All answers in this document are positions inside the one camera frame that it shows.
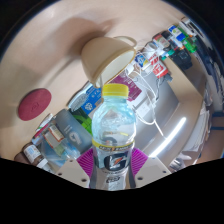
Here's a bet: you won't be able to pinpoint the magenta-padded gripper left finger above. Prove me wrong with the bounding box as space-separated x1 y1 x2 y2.
54 148 98 190

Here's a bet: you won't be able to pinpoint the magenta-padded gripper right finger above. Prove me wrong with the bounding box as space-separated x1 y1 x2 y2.
128 148 173 190

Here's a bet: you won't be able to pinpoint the clear yellow-capped drink bottle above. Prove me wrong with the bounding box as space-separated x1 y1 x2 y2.
90 83 138 192

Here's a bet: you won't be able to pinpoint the white light strip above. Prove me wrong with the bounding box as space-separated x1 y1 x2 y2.
148 116 188 158

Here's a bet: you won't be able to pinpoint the grey shaker bottle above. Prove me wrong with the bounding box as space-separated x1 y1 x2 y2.
53 109 93 158

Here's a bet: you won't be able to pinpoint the dark green-capped bottle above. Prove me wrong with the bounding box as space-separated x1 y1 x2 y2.
71 113 93 136

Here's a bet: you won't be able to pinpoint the pens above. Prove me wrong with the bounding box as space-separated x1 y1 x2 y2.
33 113 54 138

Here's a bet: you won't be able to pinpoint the blue and white carton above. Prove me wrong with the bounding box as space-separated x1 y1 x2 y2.
68 83 103 116

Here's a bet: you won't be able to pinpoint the flat round red coaster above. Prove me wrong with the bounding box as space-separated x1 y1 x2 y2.
17 87 53 122

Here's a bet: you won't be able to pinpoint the magenta pouch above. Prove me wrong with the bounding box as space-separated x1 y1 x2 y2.
109 71 143 103

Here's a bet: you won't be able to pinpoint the red and white canister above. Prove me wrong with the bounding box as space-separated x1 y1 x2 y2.
148 53 169 79

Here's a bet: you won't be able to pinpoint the cream ceramic cup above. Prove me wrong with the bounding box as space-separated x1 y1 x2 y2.
80 35 138 89

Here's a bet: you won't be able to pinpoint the white cable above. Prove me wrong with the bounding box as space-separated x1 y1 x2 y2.
133 66 166 138

